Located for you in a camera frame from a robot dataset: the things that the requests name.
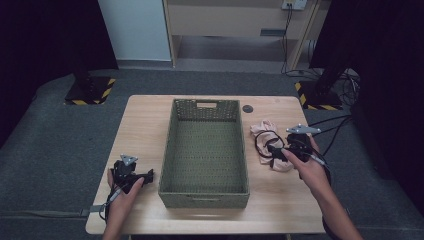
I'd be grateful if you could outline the grey desk handle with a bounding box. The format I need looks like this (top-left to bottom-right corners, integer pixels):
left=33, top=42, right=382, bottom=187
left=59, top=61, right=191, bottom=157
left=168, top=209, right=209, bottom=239
left=259, top=28, right=287, bottom=37

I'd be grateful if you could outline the black curtain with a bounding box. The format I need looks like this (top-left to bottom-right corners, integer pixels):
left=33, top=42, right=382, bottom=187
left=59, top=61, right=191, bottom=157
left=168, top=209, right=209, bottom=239
left=309, top=0, right=424, bottom=216
left=0, top=0, right=120, bottom=148

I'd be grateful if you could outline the black stand with striped base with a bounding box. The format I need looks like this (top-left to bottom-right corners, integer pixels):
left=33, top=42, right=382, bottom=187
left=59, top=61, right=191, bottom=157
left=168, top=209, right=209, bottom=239
left=294, top=66, right=344, bottom=111
left=63, top=56, right=117, bottom=106

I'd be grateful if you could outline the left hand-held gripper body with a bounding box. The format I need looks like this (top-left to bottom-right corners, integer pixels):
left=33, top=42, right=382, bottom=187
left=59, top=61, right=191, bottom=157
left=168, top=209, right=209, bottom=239
left=111, top=154, right=142, bottom=188

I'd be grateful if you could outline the tangle of black cables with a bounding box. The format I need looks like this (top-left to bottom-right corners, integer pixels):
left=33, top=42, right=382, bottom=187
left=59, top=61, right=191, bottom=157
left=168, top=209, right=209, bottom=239
left=333, top=68, right=363, bottom=108

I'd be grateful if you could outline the green woven basket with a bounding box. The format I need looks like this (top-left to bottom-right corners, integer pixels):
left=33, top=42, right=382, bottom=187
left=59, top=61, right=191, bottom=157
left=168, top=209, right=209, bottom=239
left=157, top=98, right=251, bottom=210

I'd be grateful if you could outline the person's right hand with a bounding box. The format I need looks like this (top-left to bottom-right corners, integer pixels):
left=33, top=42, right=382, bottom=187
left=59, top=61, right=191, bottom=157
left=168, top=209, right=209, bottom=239
left=280, top=135, right=332, bottom=199

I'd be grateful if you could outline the hand-held gripper cable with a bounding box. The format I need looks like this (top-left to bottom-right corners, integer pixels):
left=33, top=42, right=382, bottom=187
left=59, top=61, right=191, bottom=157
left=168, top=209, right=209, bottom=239
left=98, top=184, right=131, bottom=224
left=296, top=138, right=334, bottom=188

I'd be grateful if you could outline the grey tape piece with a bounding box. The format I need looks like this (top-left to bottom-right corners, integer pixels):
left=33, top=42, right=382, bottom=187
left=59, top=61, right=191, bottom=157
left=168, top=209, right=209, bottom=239
left=79, top=204, right=105, bottom=218

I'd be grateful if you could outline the black floor cable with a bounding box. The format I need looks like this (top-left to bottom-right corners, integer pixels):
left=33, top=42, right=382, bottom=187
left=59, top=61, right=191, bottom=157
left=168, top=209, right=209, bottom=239
left=307, top=114, right=353, bottom=128
left=311, top=116, right=354, bottom=160

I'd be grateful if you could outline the person's left hand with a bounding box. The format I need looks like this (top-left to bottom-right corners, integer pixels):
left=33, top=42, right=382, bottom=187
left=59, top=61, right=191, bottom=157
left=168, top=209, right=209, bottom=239
left=106, top=168, right=146, bottom=222

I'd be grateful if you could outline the grey floor strap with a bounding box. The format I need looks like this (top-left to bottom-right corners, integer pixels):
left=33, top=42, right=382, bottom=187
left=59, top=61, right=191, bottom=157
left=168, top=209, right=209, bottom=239
left=0, top=209, right=83, bottom=220

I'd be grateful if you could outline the right hand-held gripper cable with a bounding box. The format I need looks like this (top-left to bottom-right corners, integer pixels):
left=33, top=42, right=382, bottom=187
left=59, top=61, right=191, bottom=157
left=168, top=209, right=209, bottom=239
left=296, top=138, right=334, bottom=188

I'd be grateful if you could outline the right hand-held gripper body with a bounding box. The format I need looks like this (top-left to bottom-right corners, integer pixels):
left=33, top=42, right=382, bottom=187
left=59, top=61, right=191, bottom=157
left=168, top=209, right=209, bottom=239
left=285, top=123, right=322, bottom=164

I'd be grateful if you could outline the pink cloth with black trim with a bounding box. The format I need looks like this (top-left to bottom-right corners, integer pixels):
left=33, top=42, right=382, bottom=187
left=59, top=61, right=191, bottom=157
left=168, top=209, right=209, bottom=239
left=249, top=119, right=296, bottom=173

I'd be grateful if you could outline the white power strip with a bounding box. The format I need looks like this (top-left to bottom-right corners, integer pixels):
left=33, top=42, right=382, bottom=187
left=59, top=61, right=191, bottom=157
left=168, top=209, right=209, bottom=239
left=281, top=0, right=309, bottom=11

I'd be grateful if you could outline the left hand-held gripper cable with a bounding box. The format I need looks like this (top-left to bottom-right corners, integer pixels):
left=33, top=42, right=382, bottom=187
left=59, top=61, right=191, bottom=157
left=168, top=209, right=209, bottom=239
left=98, top=184, right=131, bottom=224

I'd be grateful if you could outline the black power strip cable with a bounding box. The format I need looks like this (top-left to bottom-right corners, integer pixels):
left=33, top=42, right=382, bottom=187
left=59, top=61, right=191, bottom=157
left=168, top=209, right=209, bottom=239
left=280, top=3, right=321, bottom=78

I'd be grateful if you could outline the white panel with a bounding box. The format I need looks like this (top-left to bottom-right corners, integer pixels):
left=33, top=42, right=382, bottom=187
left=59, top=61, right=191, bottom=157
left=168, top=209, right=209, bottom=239
left=97, top=0, right=173, bottom=63

